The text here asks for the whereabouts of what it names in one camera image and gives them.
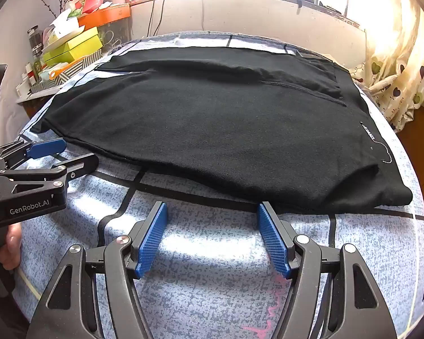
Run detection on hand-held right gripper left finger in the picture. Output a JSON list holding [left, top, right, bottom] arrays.
[[26, 201, 168, 339]]

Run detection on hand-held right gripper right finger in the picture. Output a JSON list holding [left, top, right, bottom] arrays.
[[257, 201, 398, 339]]

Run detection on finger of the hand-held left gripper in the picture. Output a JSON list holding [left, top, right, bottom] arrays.
[[0, 153, 99, 199], [0, 138, 66, 166]]

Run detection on black pants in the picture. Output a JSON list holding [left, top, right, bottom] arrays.
[[33, 47, 413, 216]]

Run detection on person's left hand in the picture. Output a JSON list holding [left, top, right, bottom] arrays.
[[0, 224, 22, 271]]

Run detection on white shelf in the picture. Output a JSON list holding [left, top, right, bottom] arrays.
[[16, 78, 68, 105]]

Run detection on blue checked blanket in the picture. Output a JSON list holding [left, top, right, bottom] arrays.
[[12, 32, 424, 339]]

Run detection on grey striped box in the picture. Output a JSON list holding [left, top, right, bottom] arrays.
[[47, 49, 103, 80]]

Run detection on small lime green box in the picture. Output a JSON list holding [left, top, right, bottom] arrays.
[[42, 47, 79, 67]]

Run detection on dark jar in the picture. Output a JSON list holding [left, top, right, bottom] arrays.
[[27, 25, 45, 57]]

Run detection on large lime green box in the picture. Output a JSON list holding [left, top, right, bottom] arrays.
[[44, 28, 103, 57]]

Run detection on white tissue paper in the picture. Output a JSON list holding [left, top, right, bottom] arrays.
[[49, 9, 85, 39]]

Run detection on orange box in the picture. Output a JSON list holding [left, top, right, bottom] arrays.
[[76, 3, 131, 31]]

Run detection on heart print curtain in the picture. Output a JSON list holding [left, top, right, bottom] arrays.
[[351, 0, 424, 135]]

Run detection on black cable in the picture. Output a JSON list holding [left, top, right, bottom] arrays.
[[148, 0, 169, 36]]

